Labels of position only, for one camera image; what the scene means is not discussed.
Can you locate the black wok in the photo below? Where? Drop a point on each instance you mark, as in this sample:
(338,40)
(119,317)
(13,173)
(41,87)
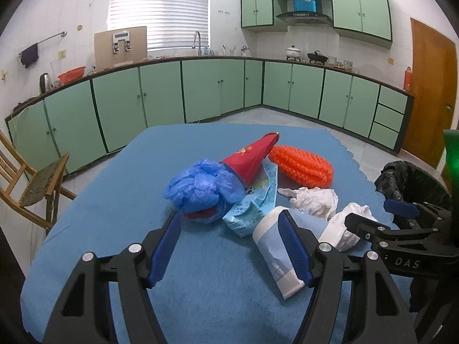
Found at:
(317,57)

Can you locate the blue plastic bag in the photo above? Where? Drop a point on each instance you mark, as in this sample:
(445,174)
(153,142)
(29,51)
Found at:
(205,191)

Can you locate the dark hanging towel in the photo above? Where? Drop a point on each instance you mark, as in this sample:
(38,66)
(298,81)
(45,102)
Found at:
(29,56)

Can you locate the steel kettle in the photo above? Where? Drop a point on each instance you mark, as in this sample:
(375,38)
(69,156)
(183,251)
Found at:
(45,83)

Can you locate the kitchen faucet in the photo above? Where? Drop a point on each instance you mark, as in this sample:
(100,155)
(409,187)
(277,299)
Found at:
(197,42)

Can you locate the black trash bag bin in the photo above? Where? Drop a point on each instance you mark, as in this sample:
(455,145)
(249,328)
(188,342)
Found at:
(404,181)

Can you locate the cardboard box with water purifier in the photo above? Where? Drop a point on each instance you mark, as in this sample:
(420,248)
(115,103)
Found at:
(115,48)

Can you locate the white cooking pot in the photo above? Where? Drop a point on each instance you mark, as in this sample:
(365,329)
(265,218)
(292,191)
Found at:
(293,53)

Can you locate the red paper cone box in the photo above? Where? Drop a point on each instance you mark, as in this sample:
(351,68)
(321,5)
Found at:
(246,162)

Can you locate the red fire extinguisher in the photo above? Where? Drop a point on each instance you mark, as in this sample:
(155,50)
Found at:
(407,80)

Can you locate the blue table mat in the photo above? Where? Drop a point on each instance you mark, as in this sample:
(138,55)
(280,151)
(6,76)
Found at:
(217,287)

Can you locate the white window blind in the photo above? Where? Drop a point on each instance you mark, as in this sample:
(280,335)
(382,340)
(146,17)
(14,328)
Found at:
(170,24)

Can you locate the white blue paper cup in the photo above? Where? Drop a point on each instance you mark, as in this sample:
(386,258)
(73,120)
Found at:
(268,240)

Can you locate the light blue snack wrapper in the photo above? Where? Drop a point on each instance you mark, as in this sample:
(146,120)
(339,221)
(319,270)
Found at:
(260,198)

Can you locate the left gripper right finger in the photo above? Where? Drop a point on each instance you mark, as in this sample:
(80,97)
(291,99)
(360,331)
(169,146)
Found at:
(300,245)

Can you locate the brown wooden door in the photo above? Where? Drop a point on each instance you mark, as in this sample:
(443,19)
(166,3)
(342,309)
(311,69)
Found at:
(434,87)

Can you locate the orange foam net on table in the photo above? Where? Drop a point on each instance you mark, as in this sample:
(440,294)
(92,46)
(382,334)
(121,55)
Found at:
(303,167)

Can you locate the range hood with blue film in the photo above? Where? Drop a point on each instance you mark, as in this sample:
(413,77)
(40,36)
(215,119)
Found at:
(306,12)

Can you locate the wooden chair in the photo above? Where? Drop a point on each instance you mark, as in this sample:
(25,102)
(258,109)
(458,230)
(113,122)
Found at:
(45,184)

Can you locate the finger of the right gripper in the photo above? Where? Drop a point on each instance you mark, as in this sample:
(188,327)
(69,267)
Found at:
(363,227)
(401,208)

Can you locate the red plastic basin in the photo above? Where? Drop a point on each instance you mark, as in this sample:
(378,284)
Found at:
(71,75)

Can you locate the green lower kitchen cabinets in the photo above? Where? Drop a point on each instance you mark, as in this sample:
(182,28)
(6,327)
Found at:
(98,115)

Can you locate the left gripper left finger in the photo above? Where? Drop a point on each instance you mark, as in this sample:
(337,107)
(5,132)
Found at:
(160,245)

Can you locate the wall towel bar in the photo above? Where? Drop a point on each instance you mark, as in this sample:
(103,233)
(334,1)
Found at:
(60,34)

